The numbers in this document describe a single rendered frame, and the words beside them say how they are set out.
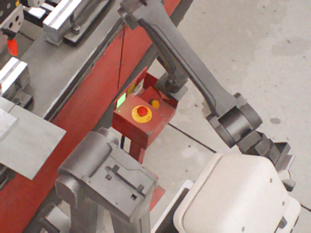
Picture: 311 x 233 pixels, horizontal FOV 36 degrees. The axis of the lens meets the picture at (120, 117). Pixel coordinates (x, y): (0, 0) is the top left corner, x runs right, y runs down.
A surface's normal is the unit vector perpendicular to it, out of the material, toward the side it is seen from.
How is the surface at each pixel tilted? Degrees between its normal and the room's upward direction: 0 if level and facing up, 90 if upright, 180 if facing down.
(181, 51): 41
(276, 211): 48
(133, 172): 13
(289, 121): 0
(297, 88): 0
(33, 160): 0
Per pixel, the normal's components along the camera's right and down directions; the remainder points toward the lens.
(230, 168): -0.51, -0.73
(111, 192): 0.25, -0.39
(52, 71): 0.07, -0.51
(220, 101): 0.05, 0.18
